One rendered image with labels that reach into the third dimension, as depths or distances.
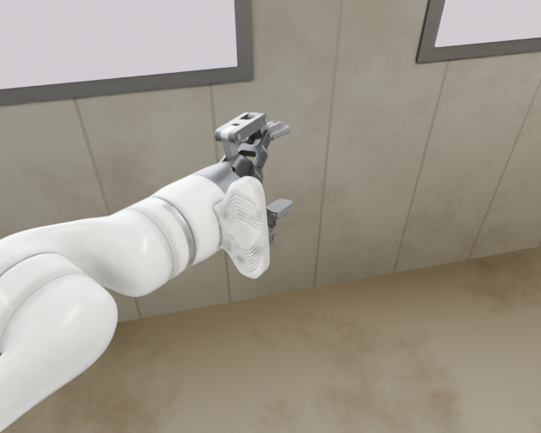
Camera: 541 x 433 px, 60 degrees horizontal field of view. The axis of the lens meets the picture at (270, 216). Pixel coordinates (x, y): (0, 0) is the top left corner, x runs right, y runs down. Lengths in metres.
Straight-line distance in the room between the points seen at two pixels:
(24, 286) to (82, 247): 0.06
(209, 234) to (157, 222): 0.05
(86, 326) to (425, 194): 1.86
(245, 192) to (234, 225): 0.04
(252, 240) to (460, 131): 1.61
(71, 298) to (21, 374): 0.05
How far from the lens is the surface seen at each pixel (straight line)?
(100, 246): 0.37
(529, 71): 1.98
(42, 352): 0.32
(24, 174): 1.70
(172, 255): 0.38
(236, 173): 0.46
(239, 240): 0.40
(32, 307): 0.32
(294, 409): 1.92
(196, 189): 0.41
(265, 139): 0.50
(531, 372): 2.25
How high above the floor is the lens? 1.72
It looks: 42 degrees down
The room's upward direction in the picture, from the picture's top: straight up
